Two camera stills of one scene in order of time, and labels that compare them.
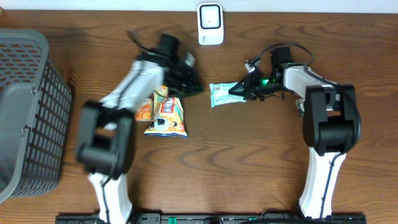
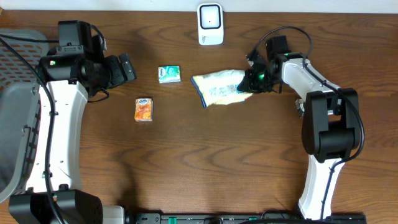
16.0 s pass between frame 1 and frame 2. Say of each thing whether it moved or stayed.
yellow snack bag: moved
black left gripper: moved
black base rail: stayed
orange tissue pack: stayed
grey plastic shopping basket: stayed
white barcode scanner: stayed
